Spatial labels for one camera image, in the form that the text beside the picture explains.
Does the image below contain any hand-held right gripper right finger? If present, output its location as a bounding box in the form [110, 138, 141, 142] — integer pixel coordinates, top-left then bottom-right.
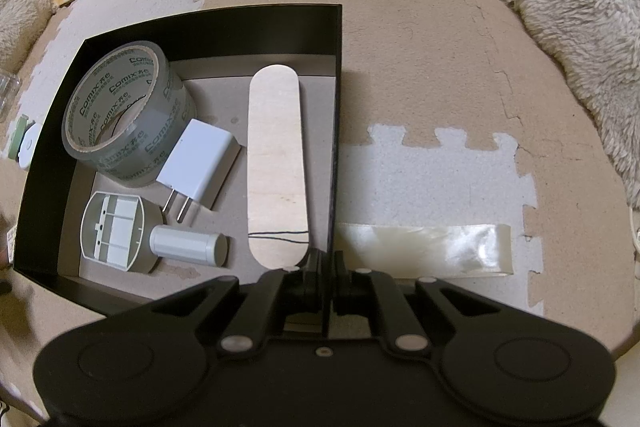
[334, 252, 511, 354]

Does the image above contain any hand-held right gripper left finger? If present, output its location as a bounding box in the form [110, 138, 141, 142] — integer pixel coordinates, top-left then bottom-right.
[145, 249, 325, 355]

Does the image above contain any wooden stick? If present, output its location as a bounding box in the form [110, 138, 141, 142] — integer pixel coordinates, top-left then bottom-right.
[247, 64, 309, 269]

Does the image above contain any white plug charger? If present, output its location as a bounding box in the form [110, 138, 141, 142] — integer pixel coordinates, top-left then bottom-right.
[156, 119, 241, 224]

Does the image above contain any white plastic handled holder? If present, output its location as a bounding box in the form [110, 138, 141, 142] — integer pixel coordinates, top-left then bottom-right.
[80, 191, 230, 275]

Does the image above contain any black box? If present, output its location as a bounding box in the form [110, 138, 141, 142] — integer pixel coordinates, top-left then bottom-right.
[14, 4, 344, 343]

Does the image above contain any clear packing tape roll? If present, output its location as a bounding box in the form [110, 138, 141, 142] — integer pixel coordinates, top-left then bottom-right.
[61, 41, 197, 186]

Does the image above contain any white round tape measure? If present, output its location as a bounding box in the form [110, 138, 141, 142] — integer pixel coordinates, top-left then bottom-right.
[17, 123, 47, 168]

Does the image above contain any clear plastic box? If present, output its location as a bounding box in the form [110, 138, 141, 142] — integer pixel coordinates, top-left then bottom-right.
[0, 69, 22, 122]

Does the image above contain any clear tape strip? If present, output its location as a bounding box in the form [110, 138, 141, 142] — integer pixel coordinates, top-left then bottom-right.
[332, 222, 513, 280]

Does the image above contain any white fluffy pillow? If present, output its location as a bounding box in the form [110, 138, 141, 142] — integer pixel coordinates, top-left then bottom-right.
[467, 0, 640, 210]
[0, 0, 58, 75]

